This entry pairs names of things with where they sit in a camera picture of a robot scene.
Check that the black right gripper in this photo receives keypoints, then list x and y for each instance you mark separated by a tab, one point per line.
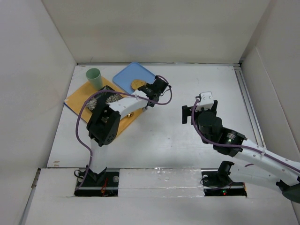
185	112

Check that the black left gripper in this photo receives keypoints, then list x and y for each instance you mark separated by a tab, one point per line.
148	90

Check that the toasted bread slice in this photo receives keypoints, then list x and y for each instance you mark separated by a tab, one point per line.
137	83

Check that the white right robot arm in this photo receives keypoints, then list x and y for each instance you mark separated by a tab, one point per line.
263	167

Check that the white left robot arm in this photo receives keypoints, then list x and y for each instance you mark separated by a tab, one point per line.
104	123

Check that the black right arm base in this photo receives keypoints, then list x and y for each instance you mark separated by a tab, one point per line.
216	182

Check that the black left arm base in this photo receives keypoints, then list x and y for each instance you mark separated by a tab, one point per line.
104	184

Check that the blue plastic tray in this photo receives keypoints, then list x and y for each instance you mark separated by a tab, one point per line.
133	71

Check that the gold spoon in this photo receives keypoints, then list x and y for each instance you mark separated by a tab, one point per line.
127	116

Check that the black floral square plate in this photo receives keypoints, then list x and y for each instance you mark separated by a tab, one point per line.
105	97

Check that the green plastic cup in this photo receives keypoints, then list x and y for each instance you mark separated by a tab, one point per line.
94	77

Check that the orange placemat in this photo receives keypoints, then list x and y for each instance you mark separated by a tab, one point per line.
76	100

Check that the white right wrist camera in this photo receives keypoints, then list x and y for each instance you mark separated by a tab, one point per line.
206	101

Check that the aluminium frame rail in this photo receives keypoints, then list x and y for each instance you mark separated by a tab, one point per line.
249	105

